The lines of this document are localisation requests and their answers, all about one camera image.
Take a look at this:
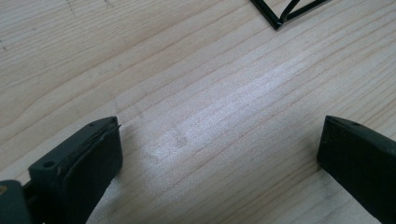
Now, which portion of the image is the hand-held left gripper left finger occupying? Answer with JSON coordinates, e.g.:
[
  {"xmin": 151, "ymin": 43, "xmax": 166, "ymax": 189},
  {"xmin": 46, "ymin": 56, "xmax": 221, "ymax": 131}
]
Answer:
[{"xmin": 23, "ymin": 116, "xmax": 124, "ymax": 224}]

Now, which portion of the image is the black wire rack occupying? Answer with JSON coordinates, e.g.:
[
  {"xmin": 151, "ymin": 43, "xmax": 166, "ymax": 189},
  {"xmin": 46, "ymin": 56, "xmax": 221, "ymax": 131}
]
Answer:
[{"xmin": 249, "ymin": 0, "xmax": 332, "ymax": 31}]

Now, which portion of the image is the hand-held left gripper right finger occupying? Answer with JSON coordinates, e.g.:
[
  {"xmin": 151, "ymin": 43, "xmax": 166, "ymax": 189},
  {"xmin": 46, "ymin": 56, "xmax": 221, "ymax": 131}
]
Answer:
[{"xmin": 317, "ymin": 115, "xmax": 396, "ymax": 224}]

